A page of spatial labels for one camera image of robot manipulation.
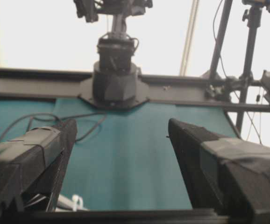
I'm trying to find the white ring near rail end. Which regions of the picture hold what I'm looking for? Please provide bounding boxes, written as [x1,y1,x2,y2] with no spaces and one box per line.
[57,195,88,212]

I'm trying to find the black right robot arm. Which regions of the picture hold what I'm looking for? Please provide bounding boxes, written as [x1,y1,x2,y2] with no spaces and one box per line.
[74,0,153,70]

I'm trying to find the black tripod stand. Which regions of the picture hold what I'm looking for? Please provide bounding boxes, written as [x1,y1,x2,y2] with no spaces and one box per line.
[202,0,270,140]

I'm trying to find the black USB cable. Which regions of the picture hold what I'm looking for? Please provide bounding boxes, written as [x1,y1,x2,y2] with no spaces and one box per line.
[0,111,107,147]

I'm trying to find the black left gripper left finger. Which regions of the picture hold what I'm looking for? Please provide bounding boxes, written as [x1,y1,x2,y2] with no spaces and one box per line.
[0,119,77,210]

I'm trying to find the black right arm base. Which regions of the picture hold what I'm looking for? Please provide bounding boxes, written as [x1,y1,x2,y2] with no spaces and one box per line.
[79,38,149,110]

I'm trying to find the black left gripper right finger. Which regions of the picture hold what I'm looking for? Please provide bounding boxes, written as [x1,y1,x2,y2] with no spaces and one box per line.
[168,118,270,216]

